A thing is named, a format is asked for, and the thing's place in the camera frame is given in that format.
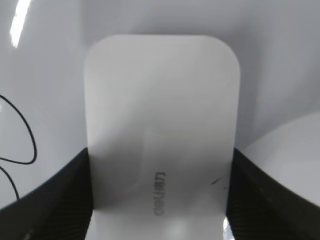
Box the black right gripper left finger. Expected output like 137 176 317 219
0 148 94 240

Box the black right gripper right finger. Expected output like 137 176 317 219
226 149 320 240

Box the white board eraser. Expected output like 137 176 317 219
84 34 241 240

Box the white board with grey frame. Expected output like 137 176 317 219
0 0 320 211

